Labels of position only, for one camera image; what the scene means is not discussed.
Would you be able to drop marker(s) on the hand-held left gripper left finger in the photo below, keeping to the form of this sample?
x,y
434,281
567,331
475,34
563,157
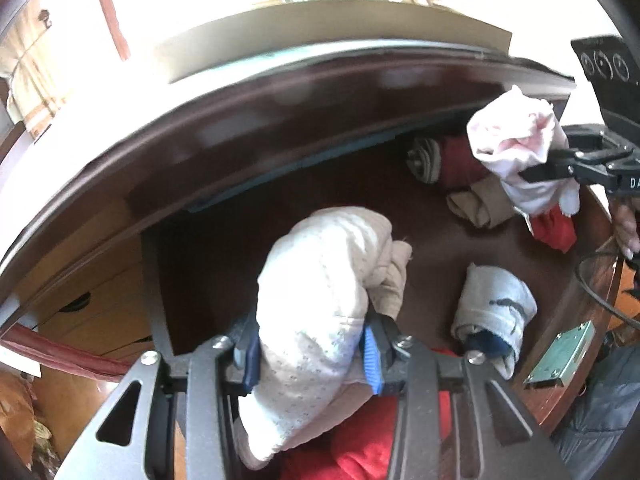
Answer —
x,y
250,357

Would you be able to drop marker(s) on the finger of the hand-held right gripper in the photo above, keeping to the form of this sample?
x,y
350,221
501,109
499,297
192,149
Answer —
x,y
555,170
595,141

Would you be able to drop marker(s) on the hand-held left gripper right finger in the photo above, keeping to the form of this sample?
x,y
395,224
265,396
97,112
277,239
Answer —
x,y
372,360

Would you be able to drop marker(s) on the bright red underwear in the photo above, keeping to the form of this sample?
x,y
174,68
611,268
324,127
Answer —
x,y
552,230

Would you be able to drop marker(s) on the pink white underwear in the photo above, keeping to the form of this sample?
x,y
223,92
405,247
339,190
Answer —
x,y
505,130

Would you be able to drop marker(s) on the tan underwear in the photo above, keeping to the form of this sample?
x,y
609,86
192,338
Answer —
x,y
480,205

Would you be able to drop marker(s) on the large red underwear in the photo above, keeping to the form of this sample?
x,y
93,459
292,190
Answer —
x,y
360,450

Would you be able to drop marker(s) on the beige brown sock bundle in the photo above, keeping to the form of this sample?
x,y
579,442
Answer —
x,y
310,285

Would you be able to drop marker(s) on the maroon underwear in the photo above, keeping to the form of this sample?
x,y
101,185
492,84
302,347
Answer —
x,y
460,165

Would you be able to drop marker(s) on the grey striped underwear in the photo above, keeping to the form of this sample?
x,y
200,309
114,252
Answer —
x,y
425,160

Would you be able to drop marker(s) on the light grey underwear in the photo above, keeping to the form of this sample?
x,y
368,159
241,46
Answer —
x,y
492,300

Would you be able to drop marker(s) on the dark wooden drawer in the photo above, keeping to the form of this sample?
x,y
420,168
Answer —
x,y
225,220

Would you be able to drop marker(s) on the shallow cardboard box tray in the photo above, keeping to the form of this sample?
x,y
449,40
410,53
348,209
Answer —
x,y
300,40

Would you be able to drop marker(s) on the metal drawer lock plate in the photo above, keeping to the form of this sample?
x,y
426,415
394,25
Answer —
x,y
560,355

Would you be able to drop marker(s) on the person's right hand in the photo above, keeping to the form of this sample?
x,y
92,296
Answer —
x,y
627,230

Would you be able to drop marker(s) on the person's dark jacket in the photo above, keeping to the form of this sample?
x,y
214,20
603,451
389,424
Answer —
x,y
595,410

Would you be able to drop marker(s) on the dark wooden table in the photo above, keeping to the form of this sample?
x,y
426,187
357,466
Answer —
x,y
250,125

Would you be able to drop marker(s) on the brown patterned cloth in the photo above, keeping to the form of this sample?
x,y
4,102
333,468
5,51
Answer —
x,y
20,410

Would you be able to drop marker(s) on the yellow patterned curtain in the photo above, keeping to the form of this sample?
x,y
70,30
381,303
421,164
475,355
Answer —
x,y
30,75

